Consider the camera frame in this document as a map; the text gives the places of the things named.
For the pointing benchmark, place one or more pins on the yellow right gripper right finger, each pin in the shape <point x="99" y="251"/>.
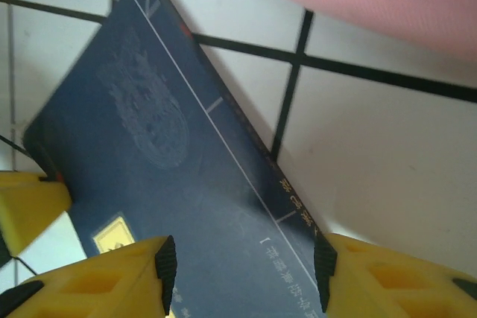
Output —
<point x="391" y="288"/>

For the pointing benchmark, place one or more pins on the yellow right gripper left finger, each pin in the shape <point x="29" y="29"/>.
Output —
<point x="93" y="288"/>

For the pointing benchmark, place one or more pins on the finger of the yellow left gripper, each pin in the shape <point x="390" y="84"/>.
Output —
<point x="30" y="206"/>

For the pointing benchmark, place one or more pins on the blue booklet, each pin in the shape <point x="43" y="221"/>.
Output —
<point x="149" y="184"/>

